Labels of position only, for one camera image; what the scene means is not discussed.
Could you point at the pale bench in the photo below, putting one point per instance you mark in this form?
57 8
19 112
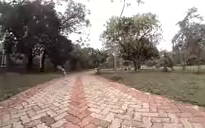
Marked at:
62 70

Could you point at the red brick path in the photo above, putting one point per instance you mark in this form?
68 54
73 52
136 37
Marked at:
90 106

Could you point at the shaded grass strip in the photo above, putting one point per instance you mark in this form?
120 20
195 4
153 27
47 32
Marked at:
10 83

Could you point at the open grass field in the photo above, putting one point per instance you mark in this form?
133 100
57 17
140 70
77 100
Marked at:
176 83

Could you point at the broad leafy tree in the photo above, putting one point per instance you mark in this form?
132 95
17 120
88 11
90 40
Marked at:
138 43

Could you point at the row of dark trees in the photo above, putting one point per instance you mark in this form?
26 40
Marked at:
33 30

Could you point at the group of tall trees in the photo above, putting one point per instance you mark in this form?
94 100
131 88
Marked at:
193 40

